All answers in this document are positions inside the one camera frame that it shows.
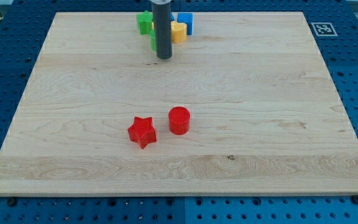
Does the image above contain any red cylinder block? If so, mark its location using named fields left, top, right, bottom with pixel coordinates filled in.
left=168, top=106, right=191, bottom=135

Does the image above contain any red star block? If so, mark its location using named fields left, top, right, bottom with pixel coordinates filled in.
left=127, top=116, right=157, bottom=149

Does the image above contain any yellow heart block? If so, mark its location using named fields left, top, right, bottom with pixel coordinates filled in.
left=171, top=21, right=187, bottom=44

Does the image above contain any light wooden board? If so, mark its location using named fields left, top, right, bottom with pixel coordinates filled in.
left=0, top=12, right=358, bottom=197

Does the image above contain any blue cube block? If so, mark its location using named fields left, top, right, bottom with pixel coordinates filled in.
left=177, top=12, right=193, bottom=35

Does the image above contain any green star block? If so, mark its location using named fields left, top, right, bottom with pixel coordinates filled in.
left=136, top=11, right=153, bottom=35

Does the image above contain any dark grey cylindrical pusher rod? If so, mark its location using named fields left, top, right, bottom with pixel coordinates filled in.
left=151, top=0, right=172, bottom=60

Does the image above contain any white fiducial marker tag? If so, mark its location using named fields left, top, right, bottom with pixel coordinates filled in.
left=311, top=22, right=337, bottom=37

